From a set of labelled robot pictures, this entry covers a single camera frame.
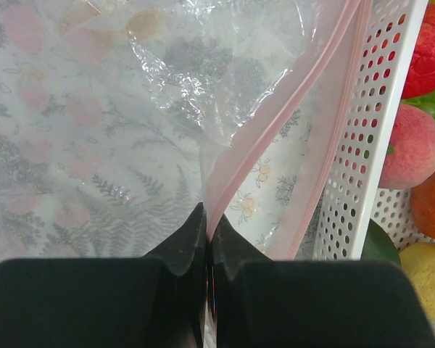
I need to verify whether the orange pumpkin toy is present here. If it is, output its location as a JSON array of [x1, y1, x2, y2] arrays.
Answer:
[[410, 172, 435, 239]]

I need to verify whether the floral table mat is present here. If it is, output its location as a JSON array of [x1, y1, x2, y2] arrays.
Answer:
[[0, 0, 334, 262]]

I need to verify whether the white perforated plastic basket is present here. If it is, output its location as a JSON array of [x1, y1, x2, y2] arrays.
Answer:
[[202, 0, 435, 348]]

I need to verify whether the green avocado toy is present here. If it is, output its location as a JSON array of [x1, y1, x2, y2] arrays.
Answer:
[[360, 219, 401, 266]]

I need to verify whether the pink peach toy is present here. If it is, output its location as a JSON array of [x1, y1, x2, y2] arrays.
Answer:
[[378, 104, 435, 190]]

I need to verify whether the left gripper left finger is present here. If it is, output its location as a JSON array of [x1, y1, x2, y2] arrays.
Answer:
[[0, 204, 206, 347]]

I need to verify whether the clear zip top bag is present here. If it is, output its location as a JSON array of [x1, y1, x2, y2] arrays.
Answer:
[[0, 0, 374, 262]]

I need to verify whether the yellow lemon toy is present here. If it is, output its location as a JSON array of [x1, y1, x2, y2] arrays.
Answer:
[[399, 243, 435, 320]]

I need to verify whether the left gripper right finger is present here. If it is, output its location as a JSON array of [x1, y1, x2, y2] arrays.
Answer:
[[208, 218, 435, 347]]

